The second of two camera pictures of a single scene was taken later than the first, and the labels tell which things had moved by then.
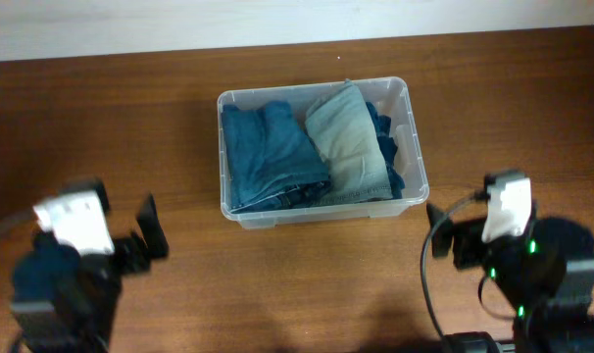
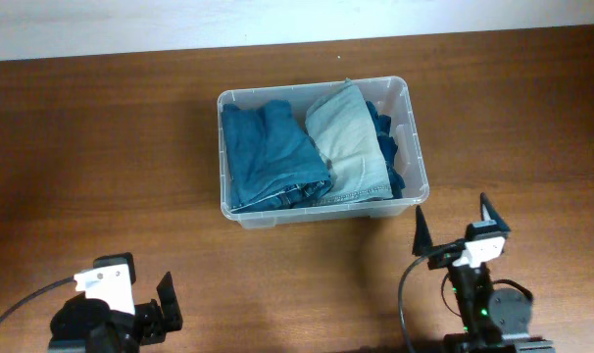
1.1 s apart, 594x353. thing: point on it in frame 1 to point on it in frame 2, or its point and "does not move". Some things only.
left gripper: x=132 y=245 to x=158 y=324
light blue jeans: x=342 y=125 does not move
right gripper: x=451 y=231 to x=420 y=244
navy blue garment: x=389 y=146 does not move
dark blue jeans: x=272 y=164 does not move
